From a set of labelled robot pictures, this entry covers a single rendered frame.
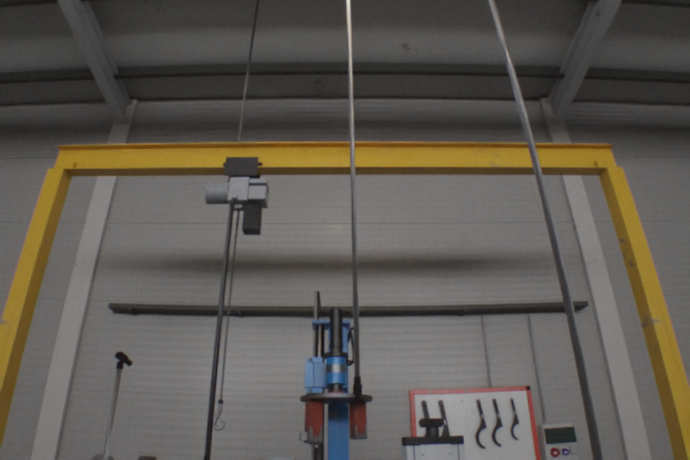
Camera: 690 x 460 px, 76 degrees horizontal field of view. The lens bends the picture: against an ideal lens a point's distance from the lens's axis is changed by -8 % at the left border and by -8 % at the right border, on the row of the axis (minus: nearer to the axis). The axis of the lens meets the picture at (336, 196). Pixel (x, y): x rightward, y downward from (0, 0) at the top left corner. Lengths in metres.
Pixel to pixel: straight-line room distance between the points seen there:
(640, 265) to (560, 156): 1.22
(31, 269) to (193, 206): 3.15
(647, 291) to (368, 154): 2.61
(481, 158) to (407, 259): 2.41
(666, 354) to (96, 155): 5.16
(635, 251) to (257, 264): 4.42
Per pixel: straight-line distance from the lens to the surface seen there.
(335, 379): 3.96
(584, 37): 7.71
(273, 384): 6.08
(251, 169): 4.23
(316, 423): 3.89
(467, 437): 6.14
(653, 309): 4.45
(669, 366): 4.37
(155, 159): 4.65
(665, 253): 8.02
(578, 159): 4.90
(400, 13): 7.05
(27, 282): 4.49
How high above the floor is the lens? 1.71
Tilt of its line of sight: 29 degrees up
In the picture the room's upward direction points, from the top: straight up
